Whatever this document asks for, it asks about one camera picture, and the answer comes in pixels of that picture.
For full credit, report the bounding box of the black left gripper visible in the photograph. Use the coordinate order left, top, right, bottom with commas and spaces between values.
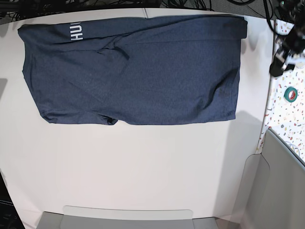
269, 27, 305, 77

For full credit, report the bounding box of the navy blue t-shirt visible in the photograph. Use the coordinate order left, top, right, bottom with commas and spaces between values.
18, 15, 247, 125

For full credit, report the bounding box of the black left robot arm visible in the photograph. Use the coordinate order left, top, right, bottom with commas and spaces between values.
263, 0, 305, 77

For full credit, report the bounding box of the green tape roll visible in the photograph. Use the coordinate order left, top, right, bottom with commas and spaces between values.
284, 87, 298, 103

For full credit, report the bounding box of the terrazzo patterned side table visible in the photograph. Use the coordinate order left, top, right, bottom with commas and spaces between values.
256, 19, 305, 165

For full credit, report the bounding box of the grey plastic bin right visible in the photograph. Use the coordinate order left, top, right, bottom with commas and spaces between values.
231, 129, 305, 229

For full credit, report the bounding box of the grey plastic bin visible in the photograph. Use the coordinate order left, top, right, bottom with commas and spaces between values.
231, 129, 305, 229
37, 206, 218, 229

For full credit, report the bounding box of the grey plastic bin front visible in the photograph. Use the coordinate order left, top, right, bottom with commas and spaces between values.
37, 206, 218, 229

